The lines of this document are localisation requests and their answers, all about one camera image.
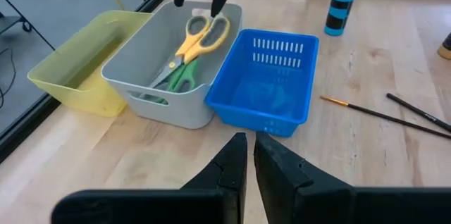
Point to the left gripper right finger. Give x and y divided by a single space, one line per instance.
289 188

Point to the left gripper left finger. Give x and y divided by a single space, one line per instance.
225 196

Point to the grey plastic bin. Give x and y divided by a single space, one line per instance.
158 41

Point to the blue slotted plastic basket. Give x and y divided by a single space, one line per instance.
267 90

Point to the blue paint bottle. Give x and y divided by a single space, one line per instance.
340 9

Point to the yellow plastic bin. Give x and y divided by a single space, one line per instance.
88 48

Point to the black wheeled stand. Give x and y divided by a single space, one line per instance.
26 26

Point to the black paintbrush gold ferrule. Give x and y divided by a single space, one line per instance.
387 117

